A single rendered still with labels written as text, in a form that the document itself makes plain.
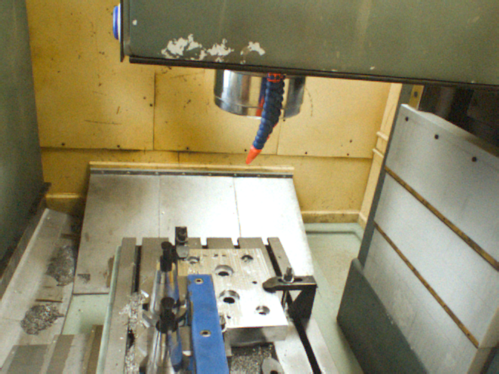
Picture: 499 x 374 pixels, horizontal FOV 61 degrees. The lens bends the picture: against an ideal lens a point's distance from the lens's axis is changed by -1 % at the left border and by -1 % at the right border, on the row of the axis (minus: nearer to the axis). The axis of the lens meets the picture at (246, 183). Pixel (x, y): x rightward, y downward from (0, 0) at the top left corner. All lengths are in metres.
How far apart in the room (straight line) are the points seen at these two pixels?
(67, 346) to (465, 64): 1.15
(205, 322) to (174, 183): 1.31
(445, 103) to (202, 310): 0.74
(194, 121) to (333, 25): 1.43
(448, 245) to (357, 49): 0.63
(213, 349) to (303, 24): 0.40
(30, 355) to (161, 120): 0.99
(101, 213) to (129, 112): 0.42
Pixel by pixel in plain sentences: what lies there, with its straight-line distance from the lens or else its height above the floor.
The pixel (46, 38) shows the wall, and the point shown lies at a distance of 1.80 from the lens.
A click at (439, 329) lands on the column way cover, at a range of 1.07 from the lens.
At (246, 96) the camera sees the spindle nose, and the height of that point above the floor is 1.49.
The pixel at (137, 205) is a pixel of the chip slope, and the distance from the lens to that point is 1.80.
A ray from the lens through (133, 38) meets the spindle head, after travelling 0.41.
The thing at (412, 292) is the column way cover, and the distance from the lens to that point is 1.14.
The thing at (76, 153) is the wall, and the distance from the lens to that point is 1.91.
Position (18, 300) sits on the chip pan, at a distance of 1.57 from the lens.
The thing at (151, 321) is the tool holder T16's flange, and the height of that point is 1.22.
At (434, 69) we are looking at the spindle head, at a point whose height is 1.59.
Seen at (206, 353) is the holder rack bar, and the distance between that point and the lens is 0.57.
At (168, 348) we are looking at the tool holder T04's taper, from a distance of 0.51.
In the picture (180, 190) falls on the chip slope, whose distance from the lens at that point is 1.85.
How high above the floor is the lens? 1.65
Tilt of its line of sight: 25 degrees down
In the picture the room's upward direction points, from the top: 7 degrees clockwise
